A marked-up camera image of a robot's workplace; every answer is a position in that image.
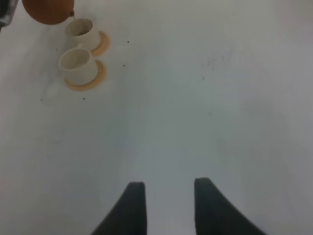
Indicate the near white teacup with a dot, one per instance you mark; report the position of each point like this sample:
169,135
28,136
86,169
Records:
78,65

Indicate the white teacup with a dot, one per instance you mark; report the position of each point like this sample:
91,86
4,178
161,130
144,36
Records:
83,31
78,65

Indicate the orange coaster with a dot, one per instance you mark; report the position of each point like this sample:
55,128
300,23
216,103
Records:
103,46
102,71

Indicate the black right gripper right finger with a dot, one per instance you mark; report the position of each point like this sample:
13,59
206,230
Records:
215,215

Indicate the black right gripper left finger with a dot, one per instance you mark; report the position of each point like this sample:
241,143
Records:
129,214

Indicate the far orange coaster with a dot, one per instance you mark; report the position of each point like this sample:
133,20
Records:
103,46

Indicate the far white teacup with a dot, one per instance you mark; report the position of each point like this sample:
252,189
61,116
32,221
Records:
83,31

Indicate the near orange coaster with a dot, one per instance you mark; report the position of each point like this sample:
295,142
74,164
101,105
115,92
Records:
102,71

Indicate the brown clay teapot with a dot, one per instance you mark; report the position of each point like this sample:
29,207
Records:
49,12

